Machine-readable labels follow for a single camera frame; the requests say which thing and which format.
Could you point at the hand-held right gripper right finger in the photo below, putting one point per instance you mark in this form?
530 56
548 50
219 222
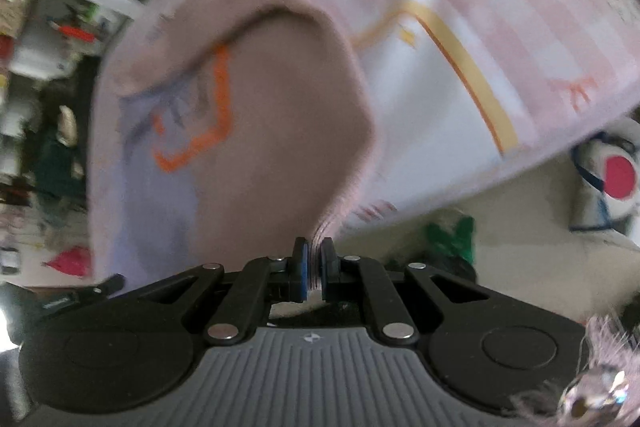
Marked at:
328 272

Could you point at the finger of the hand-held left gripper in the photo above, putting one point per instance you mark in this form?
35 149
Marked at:
107 284

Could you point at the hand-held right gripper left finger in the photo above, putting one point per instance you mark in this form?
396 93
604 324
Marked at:
300 272

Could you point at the lavender and pink knit sweater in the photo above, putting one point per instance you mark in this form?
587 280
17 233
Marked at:
280 132

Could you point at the pink triangular item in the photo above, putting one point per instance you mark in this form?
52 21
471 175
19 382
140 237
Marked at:
72 263

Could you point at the green plastic bag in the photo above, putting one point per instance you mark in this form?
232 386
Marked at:
450 239

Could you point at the fuzzy pink sleeve cuff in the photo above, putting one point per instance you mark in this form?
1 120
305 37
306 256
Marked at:
580 402

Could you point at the white bag with red dot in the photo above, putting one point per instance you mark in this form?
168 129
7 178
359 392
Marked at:
617 177

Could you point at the pink checked printed tablecloth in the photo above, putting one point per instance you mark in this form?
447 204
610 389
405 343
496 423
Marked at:
500 7

